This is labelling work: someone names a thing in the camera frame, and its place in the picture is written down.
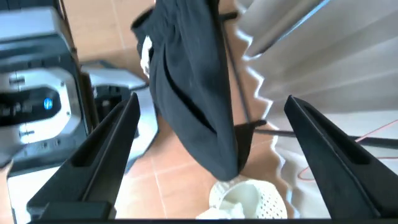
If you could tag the black clothes rack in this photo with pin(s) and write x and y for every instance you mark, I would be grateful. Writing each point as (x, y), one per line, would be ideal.
(373, 142)

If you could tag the white garment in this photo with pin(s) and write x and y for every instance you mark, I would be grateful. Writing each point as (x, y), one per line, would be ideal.
(224, 213)

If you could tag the black garment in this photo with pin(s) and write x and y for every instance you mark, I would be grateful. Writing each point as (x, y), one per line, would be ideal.
(192, 109)

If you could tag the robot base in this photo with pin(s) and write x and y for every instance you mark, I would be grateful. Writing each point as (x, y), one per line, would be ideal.
(37, 62)

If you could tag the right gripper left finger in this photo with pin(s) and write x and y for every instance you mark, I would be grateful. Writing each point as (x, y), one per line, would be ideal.
(62, 193)

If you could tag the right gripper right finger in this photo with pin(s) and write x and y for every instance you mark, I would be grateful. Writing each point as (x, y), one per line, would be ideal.
(342, 193)

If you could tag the white laundry basket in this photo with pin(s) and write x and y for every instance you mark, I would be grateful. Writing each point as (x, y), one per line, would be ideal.
(267, 202)

